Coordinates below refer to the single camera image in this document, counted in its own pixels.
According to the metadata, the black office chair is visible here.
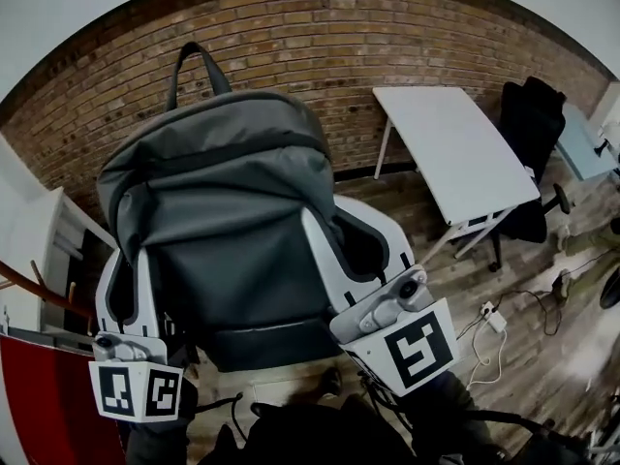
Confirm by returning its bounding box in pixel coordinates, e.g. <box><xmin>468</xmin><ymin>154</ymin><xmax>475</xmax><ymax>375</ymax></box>
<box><xmin>487</xmin><ymin>76</ymin><xmax>576</xmax><ymax>274</ymax></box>

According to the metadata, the dark grey backpack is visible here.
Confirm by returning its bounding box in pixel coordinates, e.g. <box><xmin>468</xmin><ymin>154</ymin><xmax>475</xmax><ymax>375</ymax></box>
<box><xmin>95</xmin><ymin>41</ymin><xmax>348</xmax><ymax>375</ymax></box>

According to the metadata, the white power strip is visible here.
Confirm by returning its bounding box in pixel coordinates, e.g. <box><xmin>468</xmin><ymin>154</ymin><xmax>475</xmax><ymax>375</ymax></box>
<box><xmin>478</xmin><ymin>299</ymin><xmax>509</xmax><ymax>334</ymax></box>

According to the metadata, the white power strip cable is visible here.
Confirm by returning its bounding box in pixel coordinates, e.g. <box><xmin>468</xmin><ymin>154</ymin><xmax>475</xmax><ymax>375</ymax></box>
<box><xmin>466</xmin><ymin>324</ymin><xmax>509</xmax><ymax>389</ymax></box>

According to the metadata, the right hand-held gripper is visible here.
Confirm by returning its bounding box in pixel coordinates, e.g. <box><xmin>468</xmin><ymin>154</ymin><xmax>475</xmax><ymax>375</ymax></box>
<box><xmin>300</xmin><ymin>196</ymin><xmax>461</xmax><ymax>398</ymax></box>

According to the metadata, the wooden coat stand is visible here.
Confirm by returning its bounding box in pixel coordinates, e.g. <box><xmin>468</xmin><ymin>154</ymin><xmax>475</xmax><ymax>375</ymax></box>
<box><xmin>0</xmin><ymin>258</ymin><xmax>98</xmax><ymax>338</ymax></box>

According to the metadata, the thick black cable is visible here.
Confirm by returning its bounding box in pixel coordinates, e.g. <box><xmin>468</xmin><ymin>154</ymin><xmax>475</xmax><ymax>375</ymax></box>
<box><xmin>462</xmin><ymin>408</ymin><xmax>561</xmax><ymax>438</ymax></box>

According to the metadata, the red tablecloth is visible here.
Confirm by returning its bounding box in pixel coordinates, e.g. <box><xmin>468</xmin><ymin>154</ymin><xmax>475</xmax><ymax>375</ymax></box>
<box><xmin>0</xmin><ymin>334</ymin><xmax>130</xmax><ymax>465</ymax></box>

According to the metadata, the person's dark jacket torso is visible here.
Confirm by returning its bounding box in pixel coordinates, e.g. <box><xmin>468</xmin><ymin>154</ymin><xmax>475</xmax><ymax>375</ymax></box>
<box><xmin>212</xmin><ymin>397</ymin><xmax>514</xmax><ymax>465</ymax></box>

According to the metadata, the person's black shoe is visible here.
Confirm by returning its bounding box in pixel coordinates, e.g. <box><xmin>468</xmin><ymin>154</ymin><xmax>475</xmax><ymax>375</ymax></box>
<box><xmin>318</xmin><ymin>366</ymin><xmax>343</xmax><ymax>399</ymax></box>

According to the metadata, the light blue desk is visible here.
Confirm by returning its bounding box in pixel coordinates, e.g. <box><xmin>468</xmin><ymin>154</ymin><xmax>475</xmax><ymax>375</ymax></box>
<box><xmin>553</xmin><ymin>101</ymin><xmax>620</xmax><ymax>182</ymax></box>

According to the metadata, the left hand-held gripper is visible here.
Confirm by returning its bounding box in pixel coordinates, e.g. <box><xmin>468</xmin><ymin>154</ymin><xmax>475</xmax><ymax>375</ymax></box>
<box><xmin>87</xmin><ymin>248</ymin><xmax>185</xmax><ymax>423</ymax></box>

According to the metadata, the white desk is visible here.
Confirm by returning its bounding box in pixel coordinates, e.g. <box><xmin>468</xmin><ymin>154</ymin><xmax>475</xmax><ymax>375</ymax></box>
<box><xmin>40</xmin><ymin>185</ymin><xmax>120</xmax><ymax>349</ymax></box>

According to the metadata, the person's right forearm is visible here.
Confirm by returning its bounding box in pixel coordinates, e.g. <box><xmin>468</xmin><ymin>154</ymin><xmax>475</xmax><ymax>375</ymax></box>
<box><xmin>409</xmin><ymin>369</ymin><xmax>488</xmax><ymax>465</ymax></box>

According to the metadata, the white folding table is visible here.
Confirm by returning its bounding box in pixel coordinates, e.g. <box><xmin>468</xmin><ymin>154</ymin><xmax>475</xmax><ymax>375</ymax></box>
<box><xmin>371</xmin><ymin>85</ymin><xmax>543</xmax><ymax>262</ymax></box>

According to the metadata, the person's left forearm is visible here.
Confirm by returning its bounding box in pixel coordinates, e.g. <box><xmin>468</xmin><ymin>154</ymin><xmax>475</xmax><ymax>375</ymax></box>
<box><xmin>124</xmin><ymin>380</ymin><xmax>201</xmax><ymax>465</ymax></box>

